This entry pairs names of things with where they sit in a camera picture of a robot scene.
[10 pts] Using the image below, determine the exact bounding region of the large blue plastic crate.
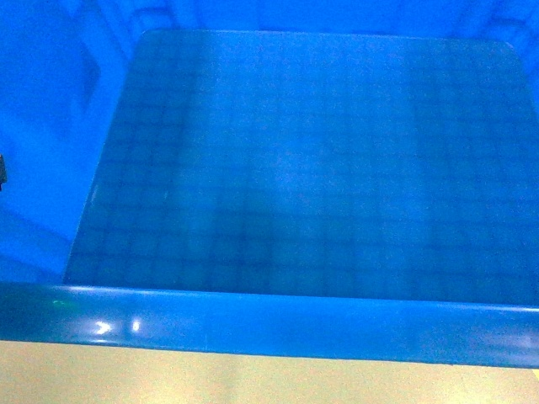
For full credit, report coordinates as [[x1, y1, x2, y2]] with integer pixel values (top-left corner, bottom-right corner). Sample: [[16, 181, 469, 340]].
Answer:
[[1, 1, 538, 368]]

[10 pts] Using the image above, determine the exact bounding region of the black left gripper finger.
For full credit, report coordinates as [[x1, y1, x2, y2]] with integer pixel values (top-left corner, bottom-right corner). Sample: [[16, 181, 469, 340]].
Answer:
[[0, 155, 8, 190]]

